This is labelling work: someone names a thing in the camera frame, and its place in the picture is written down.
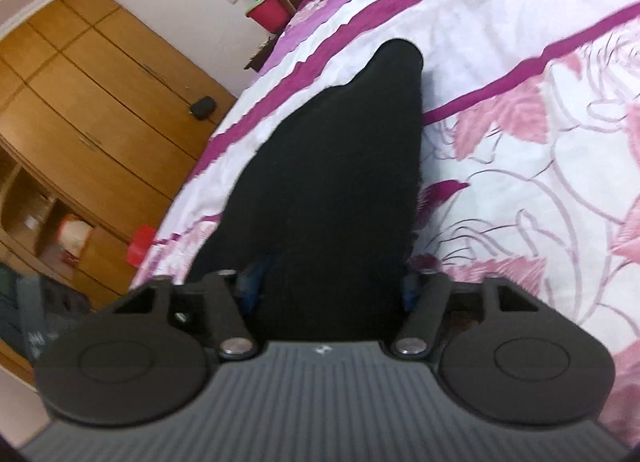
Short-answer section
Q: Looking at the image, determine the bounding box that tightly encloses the black button cardigan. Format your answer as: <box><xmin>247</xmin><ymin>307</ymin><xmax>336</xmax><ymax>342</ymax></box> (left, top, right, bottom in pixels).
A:
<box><xmin>188</xmin><ymin>39</ymin><xmax>423</xmax><ymax>341</ymax></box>

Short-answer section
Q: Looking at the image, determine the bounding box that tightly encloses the red object on floor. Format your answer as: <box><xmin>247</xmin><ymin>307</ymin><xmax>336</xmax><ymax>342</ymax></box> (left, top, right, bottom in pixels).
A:
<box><xmin>126</xmin><ymin>225</ymin><xmax>156</xmax><ymax>268</ymax></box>

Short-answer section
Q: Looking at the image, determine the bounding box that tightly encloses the small black pouch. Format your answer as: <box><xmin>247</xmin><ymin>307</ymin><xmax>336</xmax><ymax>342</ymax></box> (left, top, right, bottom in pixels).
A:
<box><xmin>189</xmin><ymin>96</ymin><xmax>217</xmax><ymax>121</ymax></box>

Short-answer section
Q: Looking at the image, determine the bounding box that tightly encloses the wooden open shelf unit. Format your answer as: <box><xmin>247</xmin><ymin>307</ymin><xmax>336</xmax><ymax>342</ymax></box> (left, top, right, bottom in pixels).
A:
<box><xmin>0</xmin><ymin>141</ymin><xmax>132</xmax><ymax>383</ymax></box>

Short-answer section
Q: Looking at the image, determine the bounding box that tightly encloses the brown wooden wardrobe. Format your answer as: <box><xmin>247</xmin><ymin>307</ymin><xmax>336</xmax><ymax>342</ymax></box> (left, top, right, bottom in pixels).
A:
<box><xmin>1</xmin><ymin>0</ymin><xmax>235</xmax><ymax>239</ymax></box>

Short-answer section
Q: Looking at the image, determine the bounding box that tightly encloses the dark wooden nightstand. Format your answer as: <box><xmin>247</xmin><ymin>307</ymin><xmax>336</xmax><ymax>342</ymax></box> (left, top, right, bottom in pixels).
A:
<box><xmin>244</xmin><ymin>35</ymin><xmax>279</xmax><ymax>73</ymax></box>

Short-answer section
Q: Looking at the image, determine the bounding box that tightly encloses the pink floral bed cover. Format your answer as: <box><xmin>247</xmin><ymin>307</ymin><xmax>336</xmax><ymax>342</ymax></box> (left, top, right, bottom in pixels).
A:
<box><xmin>136</xmin><ymin>0</ymin><xmax>639</xmax><ymax>445</ymax></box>

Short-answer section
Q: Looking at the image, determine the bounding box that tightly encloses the red plastic bucket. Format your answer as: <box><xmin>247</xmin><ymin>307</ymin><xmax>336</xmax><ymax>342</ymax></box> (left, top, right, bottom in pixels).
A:
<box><xmin>245</xmin><ymin>0</ymin><xmax>292</xmax><ymax>34</ymax></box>

